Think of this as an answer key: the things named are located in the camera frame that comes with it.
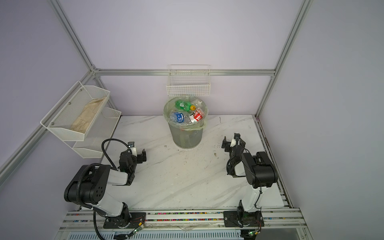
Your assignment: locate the blue label front bottle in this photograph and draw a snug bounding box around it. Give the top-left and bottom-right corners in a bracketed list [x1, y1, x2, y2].
[170, 111, 188, 124]

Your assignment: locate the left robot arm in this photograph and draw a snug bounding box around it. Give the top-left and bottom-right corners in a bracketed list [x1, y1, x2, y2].
[64, 150, 147, 229]

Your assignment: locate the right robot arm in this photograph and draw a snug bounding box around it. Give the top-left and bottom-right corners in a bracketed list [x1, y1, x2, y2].
[222, 133, 278, 231]

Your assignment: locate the upper white mesh shelf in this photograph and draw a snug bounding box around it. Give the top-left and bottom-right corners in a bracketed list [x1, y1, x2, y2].
[40, 82, 110, 142]

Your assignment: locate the white mesh shelf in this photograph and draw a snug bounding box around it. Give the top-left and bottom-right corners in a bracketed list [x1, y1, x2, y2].
[72, 107, 121, 159]
[40, 82, 110, 142]

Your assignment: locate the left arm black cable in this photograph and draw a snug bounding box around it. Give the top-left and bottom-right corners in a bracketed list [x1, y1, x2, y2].
[101, 138, 130, 169]

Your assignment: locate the aluminium front rail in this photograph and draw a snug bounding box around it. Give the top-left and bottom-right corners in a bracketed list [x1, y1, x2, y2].
[55, 209, 313, 240]

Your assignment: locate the green soda bottle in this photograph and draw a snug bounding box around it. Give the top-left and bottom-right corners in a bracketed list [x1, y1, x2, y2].
[175, 100, 196, 112]

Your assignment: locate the red cap crushed bottle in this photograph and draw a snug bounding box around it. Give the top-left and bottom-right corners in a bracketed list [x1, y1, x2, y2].
[189, 108, 205, 123]

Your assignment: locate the lower white mesh shelf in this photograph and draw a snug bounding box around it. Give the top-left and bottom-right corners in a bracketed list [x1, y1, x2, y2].
[72, 107, 121, 159]

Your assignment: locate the white wire wall basket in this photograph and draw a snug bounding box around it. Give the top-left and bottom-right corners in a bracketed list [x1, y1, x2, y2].
[166, 65, 211, 97]

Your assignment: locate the green plastic bin liner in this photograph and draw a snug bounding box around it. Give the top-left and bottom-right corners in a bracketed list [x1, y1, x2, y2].
[163, 96, 209, 130]

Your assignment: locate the grey mesh waste bin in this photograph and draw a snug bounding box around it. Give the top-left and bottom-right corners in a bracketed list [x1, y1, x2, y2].
[163, 97, 209, 149]

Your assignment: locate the beige cloth in shelf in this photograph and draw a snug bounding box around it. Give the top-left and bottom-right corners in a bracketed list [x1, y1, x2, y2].
[70, 97, 106, 134]

